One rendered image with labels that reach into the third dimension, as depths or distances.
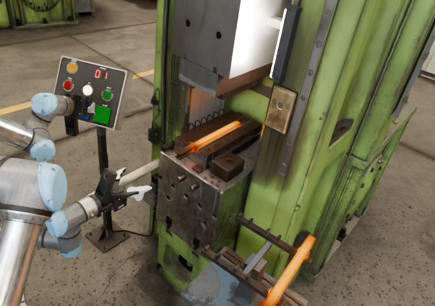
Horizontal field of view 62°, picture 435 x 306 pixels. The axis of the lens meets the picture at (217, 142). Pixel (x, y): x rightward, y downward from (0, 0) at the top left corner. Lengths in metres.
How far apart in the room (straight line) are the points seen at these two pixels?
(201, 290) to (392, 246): 1.81
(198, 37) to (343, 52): 0.51
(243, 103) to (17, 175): 1.27
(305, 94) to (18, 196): 0.94
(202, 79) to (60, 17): 5.03
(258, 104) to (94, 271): 1.37
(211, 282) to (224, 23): 0.97
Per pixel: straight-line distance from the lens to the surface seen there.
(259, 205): 1.68
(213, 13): 1.32
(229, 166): 1.51
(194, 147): 1.54
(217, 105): 1.92
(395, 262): 2.87
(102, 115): 1.75
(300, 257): 1.31
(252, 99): 1.90
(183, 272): 2.15
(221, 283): 1.51
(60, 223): 1.25
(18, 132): 1.27
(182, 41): 1.44
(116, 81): 1.74
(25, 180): 0.97
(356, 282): 2.62
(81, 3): 6.74
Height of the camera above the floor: 1.89
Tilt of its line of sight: 34 degrees down
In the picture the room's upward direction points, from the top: 9 degrees clockwise
